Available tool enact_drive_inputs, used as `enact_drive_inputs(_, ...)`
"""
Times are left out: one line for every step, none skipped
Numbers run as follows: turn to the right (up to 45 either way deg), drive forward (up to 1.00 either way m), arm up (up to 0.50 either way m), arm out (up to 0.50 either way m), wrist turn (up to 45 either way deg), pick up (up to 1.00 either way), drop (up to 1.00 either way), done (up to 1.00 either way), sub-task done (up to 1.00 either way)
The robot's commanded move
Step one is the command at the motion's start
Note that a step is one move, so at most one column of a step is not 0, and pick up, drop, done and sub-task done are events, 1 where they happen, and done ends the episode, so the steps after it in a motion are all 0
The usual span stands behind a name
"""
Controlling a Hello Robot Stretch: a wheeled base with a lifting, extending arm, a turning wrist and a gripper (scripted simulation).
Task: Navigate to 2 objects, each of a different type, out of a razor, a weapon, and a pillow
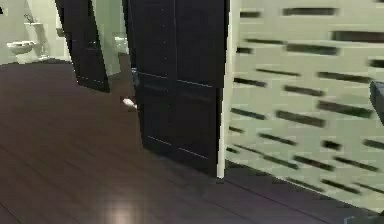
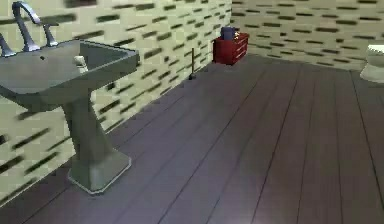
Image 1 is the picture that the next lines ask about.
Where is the dark grey box furniture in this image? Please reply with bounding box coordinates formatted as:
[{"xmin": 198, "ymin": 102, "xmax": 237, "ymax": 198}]
[{"xmin": 369, "ymin": 80, "xmax": 384, "ymax": 125}]

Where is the dark panelled room door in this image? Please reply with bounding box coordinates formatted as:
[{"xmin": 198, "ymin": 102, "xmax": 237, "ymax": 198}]
[
  {"xmin": 122, "ymin": 0, "xmax": 231, "ymax": 178},
  {"xmin": 54, "ymin": 0, "xmax": 111, "ymax": 94}
]

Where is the small white floor object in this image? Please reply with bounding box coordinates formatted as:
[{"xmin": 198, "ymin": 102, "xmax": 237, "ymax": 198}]
[{"xmin": 122, "ymin": 97, "xmax": 138, "ymax": 110}]

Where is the white toilet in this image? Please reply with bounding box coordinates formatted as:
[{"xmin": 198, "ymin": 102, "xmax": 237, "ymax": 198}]
[{"xmin": 6, "ymin": 21, "xmax": 51, "ymax": 65}]

